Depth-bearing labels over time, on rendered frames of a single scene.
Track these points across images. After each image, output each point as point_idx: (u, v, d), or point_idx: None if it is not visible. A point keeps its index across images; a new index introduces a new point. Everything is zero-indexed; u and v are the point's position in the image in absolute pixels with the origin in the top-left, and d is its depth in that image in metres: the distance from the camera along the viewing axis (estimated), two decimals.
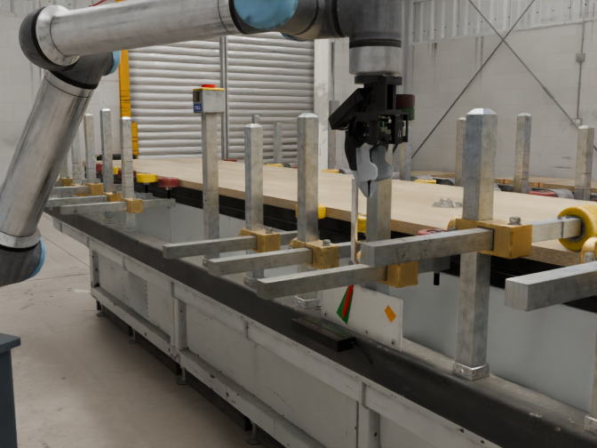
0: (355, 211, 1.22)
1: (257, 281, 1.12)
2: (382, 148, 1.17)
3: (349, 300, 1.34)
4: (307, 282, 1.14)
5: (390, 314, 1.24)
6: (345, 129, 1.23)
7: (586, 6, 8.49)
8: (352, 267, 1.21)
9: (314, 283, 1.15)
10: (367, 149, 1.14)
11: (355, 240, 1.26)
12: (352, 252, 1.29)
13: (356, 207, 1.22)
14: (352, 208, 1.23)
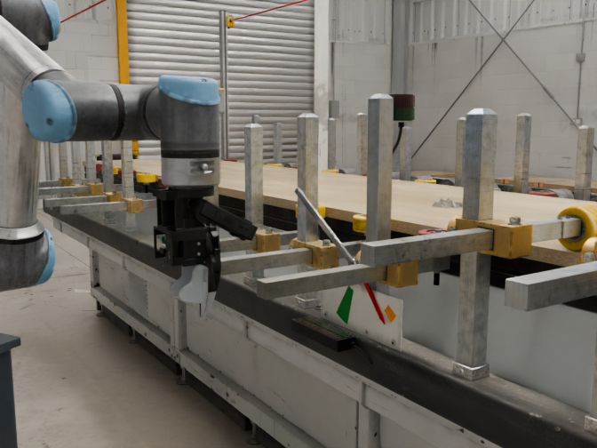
0: (315, 212, 1.34)
1: (257, 281, 1.12)
2: (195, 268, 1.02)
3: (375, 300, 1.27)
4: (307, 282, 1.14)
5: (390, 314, 1.24)
6: (242, 239, 1.08)
7: (586, 6, 8.49)
8: (352, 267, 1.21)
9: (314, 283, 1.15)
10: None
11: (336, 237, 1.32)
12: (343, 253, 1.31)
13: (314, 209, 1.34)
14: (313, 215, 1.35)
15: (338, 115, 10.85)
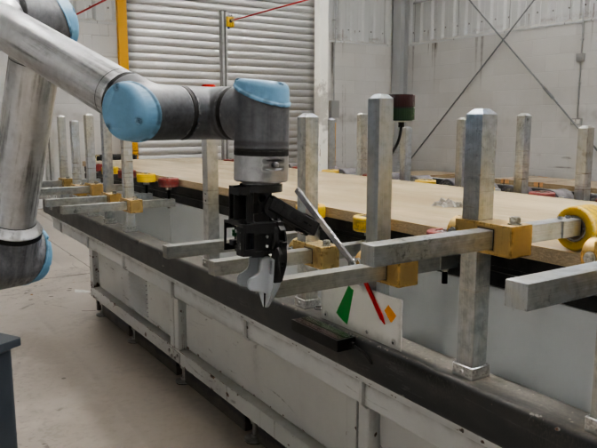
0: (315, 212, 1.34)
1: None
2: (263, 260, 1.08)
3: (375, 300, 1.27)
4: (318, 280, 1.16)
5: (390, 314, 1.24)
6: (306, 235, 1.14)
7: (586, 6, 8.49)
8: (362, 266, 1.23)
9: (325, 281, 1.17)
10: (249, 256, 1.11)
11: (336, 237, 1.32)
12: (343, 253, 1.31)
13: (314, 209, 1.34)
14: (313, 215, 1.35)
15: (338, 115, 10.85)
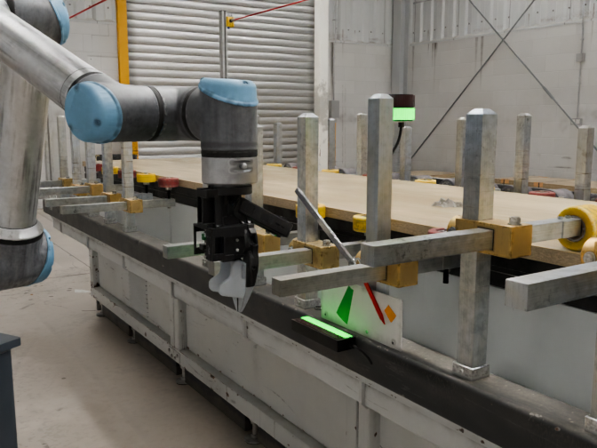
0: (315, 212, 1.34)
1: (272, 278, 1.13)
2: (234, 264, 1.06)
3: (375, 300, 1.27)
4: (322, 279, 1.16)
5: (390, 314, 1.24)
6: (278, 236, 1.11)
7: (586, 6, 8.49)
8: (364, 265, 1.23)
9: (329, 280, 1.17)
10: (220, 260, 1.08)
11: (336, 237, 1.32)
12: (343, 253, 1.31)
13: (314, 209, 1.34)
14: (313, 215, 1.35)
15: (338, 115, 10.85)
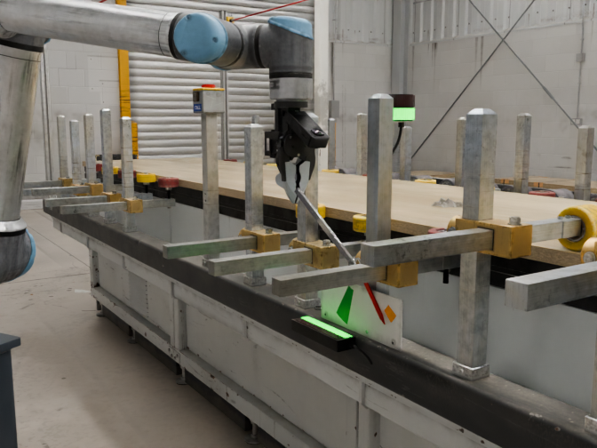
0: (315, 212, 1.34)
1: (272, 278, 1.13)
2: None
3: (375, 300, 1.27)
4: (322, 279, 1.16)
5: (390, 314, 1.24)
6: (313, 148, 1.30)
7: (586, 6, 8.49)
8: (364, 265, 1.23)
9: (329, 280, 1.17)
10: (297, 162, 1.40)
11: (336, 237, 1.32)
12: (343, 253, 1.31)
13: (314, 209, 1.34)
14: (313, 215, 1.35)
15: (338, 115, 10.85)
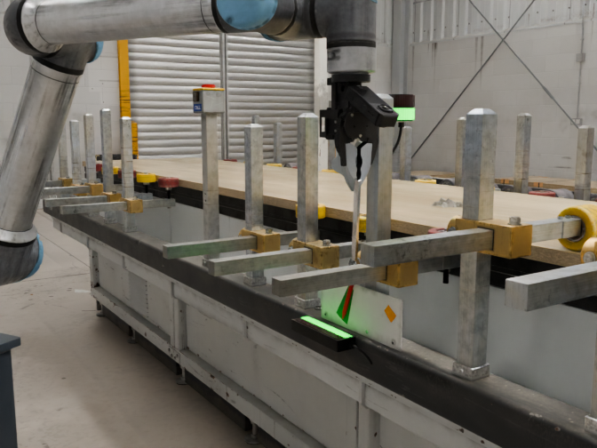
0: (357, 211, 1.22)
1: (272, 278, 1.13)
2: None
3: (349, 300, 1.34)
4: (322, 279, 1.16)
5: (390, 314, 1.24)
6: (380, 126, 1.13)
7: (586, 6, 8.49)
8: (364, 265, 1.23)
9: (329, 280, 1.17)
10: (356, 144, 1.23)
11: (357, 240, 1.26)
12: (353, 252, 1.29)
13: (358, 208, 1.22)
14: (354, 208, 1.23)
15: None
